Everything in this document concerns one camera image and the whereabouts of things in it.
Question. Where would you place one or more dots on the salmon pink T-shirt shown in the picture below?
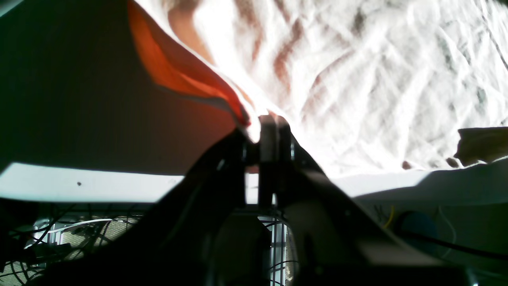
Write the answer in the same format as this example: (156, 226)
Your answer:
(368, 86)

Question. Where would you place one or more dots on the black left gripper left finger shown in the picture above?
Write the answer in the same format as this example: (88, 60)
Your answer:
(173, 243)

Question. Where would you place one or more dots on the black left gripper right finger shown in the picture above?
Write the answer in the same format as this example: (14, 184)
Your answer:
(337, 243)

